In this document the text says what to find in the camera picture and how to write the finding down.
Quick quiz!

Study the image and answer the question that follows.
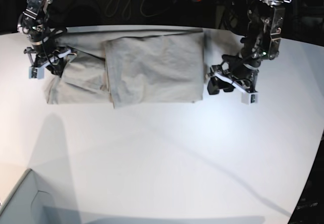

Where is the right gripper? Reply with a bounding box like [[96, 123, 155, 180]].
[[24, 47, 77, 77]]

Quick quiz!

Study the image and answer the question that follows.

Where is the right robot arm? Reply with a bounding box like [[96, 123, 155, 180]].
[[17, 0, 74, 79]]

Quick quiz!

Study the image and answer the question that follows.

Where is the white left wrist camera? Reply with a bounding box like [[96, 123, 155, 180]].
[[241, 92, 259, 105]]

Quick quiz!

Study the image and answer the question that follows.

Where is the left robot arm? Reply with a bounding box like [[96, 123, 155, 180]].
[[207, 0, 292, 103]]

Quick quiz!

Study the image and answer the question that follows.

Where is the beige t-shirt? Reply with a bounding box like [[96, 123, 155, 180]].
[[45, 29, 205, 108]]

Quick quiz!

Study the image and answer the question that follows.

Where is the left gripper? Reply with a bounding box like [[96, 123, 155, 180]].
[[207, 64, 258, 95]]

